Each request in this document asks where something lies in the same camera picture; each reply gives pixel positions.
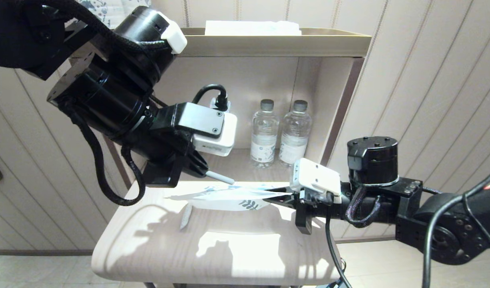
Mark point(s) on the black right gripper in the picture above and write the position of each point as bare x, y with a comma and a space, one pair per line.
333, 210

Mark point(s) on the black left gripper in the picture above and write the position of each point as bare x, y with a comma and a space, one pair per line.
169, 160

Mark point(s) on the grey toothbrush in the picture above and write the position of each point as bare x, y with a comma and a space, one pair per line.
221, 176

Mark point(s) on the white leaf-print plastic bag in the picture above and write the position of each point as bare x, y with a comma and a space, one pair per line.
221, 198

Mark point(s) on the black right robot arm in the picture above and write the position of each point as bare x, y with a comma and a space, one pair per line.
373, 160

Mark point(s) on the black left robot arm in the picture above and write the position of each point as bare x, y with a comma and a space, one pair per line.
93, 96

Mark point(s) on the small clear water bottle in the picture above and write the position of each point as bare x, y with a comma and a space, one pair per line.
293, 132
264, 136

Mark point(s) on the black blue connector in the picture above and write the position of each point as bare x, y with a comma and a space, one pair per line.
337, 284

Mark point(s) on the beige wooden shelf cabinet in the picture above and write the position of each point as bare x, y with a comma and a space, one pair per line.
321, 88

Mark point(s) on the white blue flat packet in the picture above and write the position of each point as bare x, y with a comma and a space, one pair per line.
253, 28

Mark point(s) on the large blue-print water bottle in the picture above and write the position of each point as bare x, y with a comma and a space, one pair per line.
135, 4

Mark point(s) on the blue patterned packages on top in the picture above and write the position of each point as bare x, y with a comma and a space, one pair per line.
103, 10

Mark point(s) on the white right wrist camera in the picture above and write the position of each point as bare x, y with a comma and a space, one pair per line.
315, 178

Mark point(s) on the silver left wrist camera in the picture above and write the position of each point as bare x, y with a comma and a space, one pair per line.
213, 132

